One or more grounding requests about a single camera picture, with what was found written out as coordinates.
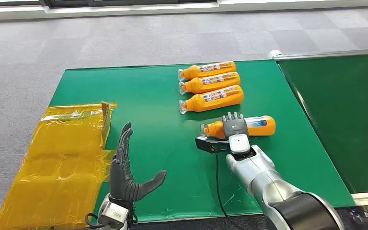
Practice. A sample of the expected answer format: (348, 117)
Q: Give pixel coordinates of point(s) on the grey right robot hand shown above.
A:
(234, 127)

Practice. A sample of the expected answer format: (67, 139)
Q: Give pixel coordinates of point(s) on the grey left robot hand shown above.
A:
(120, 177)

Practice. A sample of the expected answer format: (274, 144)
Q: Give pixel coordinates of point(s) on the orange plastic bottle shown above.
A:
(263, 127)
(209, 70)
(215, 100)
(212, 83)

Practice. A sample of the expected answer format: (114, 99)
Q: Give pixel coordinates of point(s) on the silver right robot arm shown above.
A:
(266, 181)

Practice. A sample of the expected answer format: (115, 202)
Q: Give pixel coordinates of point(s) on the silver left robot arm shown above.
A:
(105, 199)

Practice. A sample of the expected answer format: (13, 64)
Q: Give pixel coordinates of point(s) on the green table mat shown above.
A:
(165, 133)

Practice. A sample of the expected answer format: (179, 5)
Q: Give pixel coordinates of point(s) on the yellow plastic wrapped sheet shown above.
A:
(57, 165)

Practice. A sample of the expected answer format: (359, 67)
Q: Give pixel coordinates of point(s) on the dark green conveyor belt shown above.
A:
(342, 120)

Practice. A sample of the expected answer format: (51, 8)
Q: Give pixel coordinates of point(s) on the white window sill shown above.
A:
(171, 9)

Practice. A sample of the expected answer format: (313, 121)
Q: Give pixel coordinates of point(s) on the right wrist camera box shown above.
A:
(211, 145)

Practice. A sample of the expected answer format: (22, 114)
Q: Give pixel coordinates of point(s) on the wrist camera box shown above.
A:
(114, 216)
(211, 145)

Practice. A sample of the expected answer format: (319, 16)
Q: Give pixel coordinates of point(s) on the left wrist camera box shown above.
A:
(114, 216)

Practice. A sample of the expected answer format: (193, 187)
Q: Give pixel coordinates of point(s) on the white frame corner cap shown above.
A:
(274, 54)

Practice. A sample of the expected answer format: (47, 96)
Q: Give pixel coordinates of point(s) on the black window frame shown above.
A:
(123, 2)

